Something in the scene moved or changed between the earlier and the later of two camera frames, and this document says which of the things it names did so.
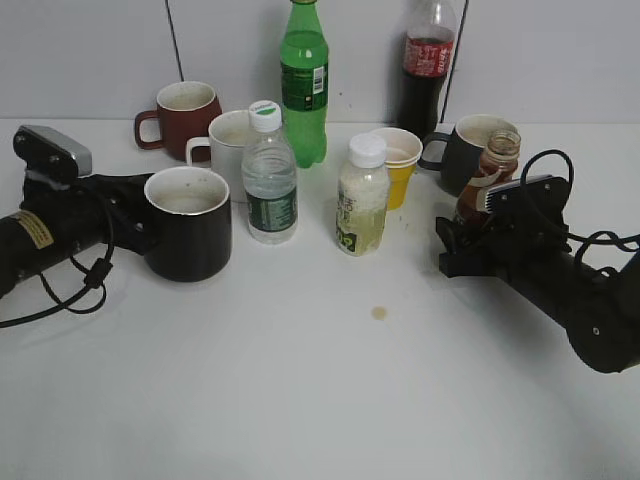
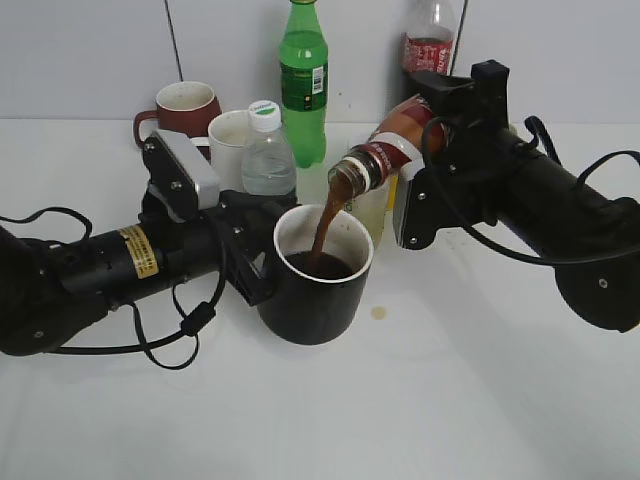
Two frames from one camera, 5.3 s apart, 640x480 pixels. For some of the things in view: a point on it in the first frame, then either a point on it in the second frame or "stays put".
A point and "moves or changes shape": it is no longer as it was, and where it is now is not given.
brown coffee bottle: x=499 y=162 moves or changes shape
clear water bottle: x=269 y=177 stays put
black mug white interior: x=188 y=229 moves or changes shape
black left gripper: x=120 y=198 → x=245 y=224
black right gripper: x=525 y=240 → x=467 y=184
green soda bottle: x=304 y=77 stays put
